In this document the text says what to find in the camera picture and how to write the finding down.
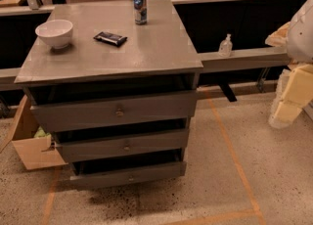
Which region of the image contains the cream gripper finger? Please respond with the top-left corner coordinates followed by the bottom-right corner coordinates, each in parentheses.
top-left (265, 22), bottom-right (290, 47)
top-left (268, 64), bottom-right (313, 128)

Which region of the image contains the dark blueberry rxbar wrapper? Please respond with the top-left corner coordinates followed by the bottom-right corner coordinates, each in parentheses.
top-left (94, 31), bottom-right (127, 47)

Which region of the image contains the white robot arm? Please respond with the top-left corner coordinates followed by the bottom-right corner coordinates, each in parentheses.
top-left (265, 0), bottom-right (313, 128)

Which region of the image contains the clear sanitizer pump bottle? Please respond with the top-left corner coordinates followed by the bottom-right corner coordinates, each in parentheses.
top-left (218, 34), bottom-right (233, 57)

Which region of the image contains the blue drink can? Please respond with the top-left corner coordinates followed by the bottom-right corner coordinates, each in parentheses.
top-left (133, 0), bottom-right (147, 24)

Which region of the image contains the grey drawer cabinet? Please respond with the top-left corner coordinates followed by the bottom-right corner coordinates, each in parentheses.
top-left (16, 0), bottom-right (202, 188)

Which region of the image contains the grey top drawer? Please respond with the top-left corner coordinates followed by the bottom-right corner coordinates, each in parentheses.
top-left (31, 90), bottom-right (197, 132)

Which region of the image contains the grey drawer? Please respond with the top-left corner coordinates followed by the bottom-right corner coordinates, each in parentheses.
top-left (57, 128), bottom-right (189, 162)
top-left (31, 90), bottom-right (197, 132)
top-left (70, 161), bottom-right (187, 188)

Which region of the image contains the grey bottom drawer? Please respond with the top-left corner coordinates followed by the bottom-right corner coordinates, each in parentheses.
top-left (70, 161), bottom-right (187, 188)

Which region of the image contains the white ceramic bowl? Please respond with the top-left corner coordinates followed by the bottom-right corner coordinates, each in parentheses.
top-left (35, 20), bottom-right (73, 49)

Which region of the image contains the grey middle drawer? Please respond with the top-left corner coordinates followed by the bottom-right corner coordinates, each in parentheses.
top-left (57, 128), bottom-right (189, 162)

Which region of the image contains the brown cardboard box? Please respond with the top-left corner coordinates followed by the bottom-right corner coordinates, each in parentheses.
top-left (0, 96), bottom-right (67, 170)

